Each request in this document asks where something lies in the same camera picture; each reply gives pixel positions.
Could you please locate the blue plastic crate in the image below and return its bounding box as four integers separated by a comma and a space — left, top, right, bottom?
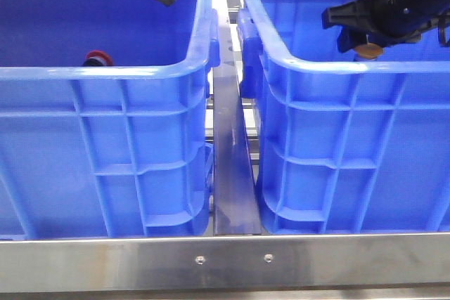
238, 0, 449, 234
1, 0, 220, 240

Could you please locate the blue plastic crate left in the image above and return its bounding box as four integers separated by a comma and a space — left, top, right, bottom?
1, 0, 220, 240

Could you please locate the stainless steel front rail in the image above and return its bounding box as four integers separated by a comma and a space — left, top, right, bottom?
1, 233, 449, 293

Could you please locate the red mushroom push button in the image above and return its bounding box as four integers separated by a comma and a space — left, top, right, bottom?
82, 50, 113, 67

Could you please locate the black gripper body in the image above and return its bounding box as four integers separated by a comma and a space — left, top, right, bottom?
364, 0, 449, 46

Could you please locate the yellow mushroom push button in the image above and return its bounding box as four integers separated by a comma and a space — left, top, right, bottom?
353, 43, 384, 62

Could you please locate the blue plastic crate right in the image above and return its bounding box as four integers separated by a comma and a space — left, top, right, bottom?
238, 0, 449, 234

